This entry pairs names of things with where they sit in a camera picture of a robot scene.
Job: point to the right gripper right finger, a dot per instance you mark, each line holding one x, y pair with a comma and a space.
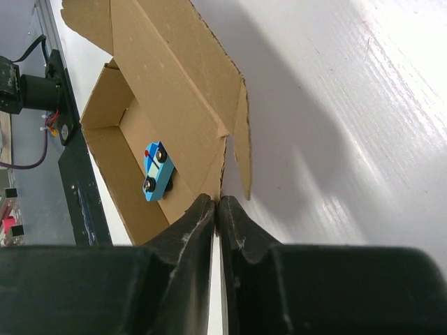
275, 288

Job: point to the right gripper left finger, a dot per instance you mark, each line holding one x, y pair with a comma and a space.
162, 287

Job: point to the blue toy police car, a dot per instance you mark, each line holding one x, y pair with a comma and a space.
159, 170

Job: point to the cardboard box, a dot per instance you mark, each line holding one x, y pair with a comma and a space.
170, 81

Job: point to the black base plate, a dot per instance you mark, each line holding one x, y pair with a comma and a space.
53, 95

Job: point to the aluminium table frame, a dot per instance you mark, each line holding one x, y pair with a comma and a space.
45, 14

